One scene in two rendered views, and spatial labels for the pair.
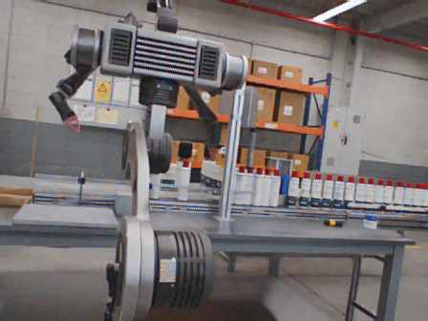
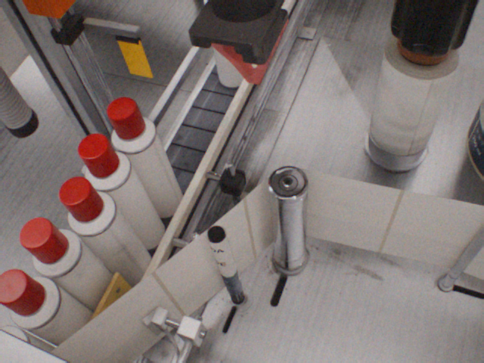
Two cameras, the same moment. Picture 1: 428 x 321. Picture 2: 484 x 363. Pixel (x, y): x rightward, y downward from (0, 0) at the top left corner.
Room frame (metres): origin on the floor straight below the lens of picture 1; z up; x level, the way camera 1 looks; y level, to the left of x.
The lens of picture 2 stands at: (2.40, -0.24, 1.44)
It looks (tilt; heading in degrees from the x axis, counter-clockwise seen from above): 58 degrees down; 138
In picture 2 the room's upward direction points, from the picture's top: 10 degrees counter-clockwise
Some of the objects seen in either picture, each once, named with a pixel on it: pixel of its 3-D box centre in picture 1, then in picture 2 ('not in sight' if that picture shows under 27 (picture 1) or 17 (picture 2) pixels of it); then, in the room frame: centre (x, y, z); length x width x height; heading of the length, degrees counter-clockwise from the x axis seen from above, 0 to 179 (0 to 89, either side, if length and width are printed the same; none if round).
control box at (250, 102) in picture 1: (244, 107); not in sight; (1.99, -0.12, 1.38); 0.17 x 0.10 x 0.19; 164
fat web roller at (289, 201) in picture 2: not in sight; (289, 226); (2.26, -0.06, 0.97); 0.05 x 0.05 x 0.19
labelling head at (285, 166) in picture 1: (275, 181); not in sight; (2.25, -0.36, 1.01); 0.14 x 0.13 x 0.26; 109
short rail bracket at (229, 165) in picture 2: not in sight; (234, 186); (2.13, -0.02, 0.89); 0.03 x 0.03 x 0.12; 19
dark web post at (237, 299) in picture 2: not in sight; (228, 271); (2.24, -0.14, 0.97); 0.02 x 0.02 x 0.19
